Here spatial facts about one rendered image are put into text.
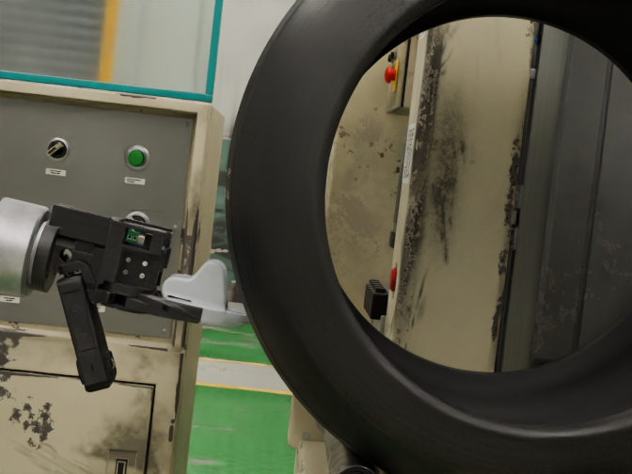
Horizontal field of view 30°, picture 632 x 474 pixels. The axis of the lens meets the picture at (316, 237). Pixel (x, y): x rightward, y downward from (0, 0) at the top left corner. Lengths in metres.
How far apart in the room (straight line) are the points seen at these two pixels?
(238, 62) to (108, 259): 9.27
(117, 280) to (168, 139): 0.70
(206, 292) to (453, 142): 0.43
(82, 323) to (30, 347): 0.67
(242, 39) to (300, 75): 9.36
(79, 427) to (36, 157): 0.41
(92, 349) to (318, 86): 0.34
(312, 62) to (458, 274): 0.49
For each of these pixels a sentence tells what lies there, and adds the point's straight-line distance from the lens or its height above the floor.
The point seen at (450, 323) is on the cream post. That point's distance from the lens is 1.44.
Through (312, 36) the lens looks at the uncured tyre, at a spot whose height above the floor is 1.30.
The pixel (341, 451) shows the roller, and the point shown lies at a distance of 1.15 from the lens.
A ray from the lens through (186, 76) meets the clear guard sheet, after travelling 1.79.
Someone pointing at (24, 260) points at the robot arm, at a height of 1.07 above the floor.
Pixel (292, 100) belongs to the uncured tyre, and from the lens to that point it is 1.03.
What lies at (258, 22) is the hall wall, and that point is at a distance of 10.40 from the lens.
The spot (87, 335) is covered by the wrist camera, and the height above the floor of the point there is 1.00.
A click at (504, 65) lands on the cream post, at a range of 1.45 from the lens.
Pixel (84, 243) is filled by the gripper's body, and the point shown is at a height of 1.09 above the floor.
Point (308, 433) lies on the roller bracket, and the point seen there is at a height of 0.87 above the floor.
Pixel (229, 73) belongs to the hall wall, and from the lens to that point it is 10.37.
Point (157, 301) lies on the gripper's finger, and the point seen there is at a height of 1.05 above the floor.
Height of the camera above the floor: 1.18
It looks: 3 degrees down
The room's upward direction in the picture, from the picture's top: 6 degrees clockwise
